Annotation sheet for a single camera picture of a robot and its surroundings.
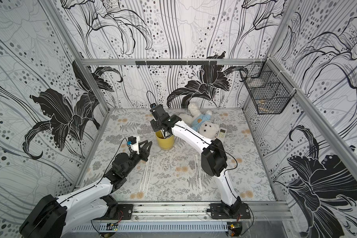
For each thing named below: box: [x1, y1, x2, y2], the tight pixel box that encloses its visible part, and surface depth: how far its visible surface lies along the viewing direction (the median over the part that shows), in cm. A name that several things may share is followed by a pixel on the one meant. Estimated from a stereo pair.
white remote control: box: [216, 126, 228, 140], surface depth 105 cm
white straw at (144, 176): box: [139, 160, 149, 193], surface depth 86 cm
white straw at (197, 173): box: [194, 154, 201, 193], surface depth 87 cm
